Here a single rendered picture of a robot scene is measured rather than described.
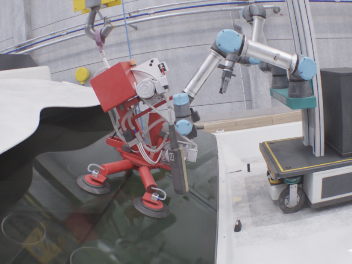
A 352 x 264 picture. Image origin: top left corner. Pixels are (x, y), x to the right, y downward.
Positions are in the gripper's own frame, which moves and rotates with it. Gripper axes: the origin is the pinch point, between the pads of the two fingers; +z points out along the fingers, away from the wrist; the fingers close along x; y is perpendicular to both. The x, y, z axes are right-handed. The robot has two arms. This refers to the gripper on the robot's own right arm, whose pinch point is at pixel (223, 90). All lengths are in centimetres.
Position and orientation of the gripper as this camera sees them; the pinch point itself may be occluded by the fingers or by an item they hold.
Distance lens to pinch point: 214.6
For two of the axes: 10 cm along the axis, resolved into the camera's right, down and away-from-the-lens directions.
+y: 9.6, 2.7, 0.4
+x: -0.2, -0.7, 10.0
